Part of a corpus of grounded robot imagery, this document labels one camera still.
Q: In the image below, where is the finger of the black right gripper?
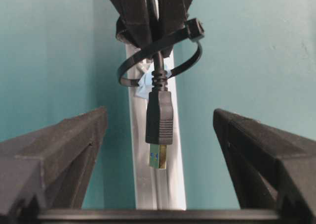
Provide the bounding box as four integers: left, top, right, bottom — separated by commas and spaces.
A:
110, 0, 151, 47
158, 0, 199, 58

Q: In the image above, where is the black USB cable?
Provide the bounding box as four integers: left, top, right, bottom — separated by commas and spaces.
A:
144, 0, 173, 171

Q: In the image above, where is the black zip tie loop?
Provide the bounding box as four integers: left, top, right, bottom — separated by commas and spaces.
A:
117, 18, 204, 87

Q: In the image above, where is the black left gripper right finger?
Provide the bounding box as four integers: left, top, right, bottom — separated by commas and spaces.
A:
213, 109, 316, 224

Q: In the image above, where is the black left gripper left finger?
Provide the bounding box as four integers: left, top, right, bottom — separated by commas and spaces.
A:
0, 107, 107, 224

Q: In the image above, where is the aluminium extrusion frame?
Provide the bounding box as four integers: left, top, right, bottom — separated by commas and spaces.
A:
125, 42, 186, 211

